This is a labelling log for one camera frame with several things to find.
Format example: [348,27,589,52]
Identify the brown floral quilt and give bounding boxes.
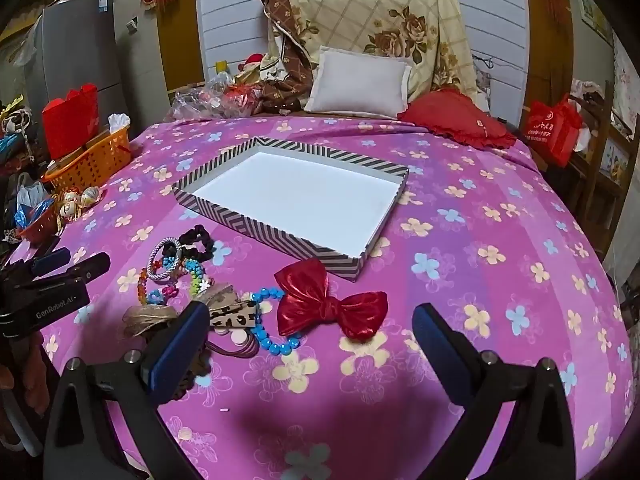
[241,0,321,113]

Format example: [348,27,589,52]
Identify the wall poster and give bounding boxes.
[577,0,611,33]

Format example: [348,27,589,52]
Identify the colourful flower bead bracelet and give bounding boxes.
[150,255,211,306]

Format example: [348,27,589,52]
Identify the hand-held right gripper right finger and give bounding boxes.
[411,303,578,480]

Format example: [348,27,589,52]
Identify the red shopping bag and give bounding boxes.
[520,94,585,169]

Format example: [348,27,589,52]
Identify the orange plastic basket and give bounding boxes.
[41,125,132,192]

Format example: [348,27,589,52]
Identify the shiny red bow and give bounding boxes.
[274,259,389,341]

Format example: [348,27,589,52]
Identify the cream floral quilt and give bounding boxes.
[272,0,488,106]

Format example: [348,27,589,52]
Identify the red bowl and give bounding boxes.
[17,205,63,246]

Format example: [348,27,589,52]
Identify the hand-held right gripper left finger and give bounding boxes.
[44,301,211,480]

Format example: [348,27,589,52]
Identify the leopard print bow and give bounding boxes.
[200,282,258,328]

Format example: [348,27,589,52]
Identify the pale blue plastic bag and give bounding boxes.
[16,182,53,211]

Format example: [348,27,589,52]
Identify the wooden chair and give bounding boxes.
[570,80,640,221]

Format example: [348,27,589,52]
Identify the black scrunchie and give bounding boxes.
[177,225,217,263]

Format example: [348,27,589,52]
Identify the red ruffled cushion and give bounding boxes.
[397,87,518,151]

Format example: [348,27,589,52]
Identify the brown cord pendant necklace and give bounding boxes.
[172,327,261,403]

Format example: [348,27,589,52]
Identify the pink floral bedsheet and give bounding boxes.
[10,115,636,480]

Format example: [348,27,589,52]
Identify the burlap bow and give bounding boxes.
[122,302,181,338]

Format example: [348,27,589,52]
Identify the red gift box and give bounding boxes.
[41,84,100,161]

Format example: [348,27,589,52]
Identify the white pillow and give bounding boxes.
[303,46,413,120]

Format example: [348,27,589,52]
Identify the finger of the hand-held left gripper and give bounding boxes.
[35,252,111,292]
[31,247,71,277]

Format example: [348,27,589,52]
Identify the cardboard box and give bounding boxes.
[75,127,113,153]

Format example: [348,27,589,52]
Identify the grey refrigerator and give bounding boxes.
[25,0,126,131]

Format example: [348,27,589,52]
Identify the striped shallow box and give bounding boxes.
[172,136,410,284]

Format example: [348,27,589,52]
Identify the clear plastic bags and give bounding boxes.
[165,72,261,122]

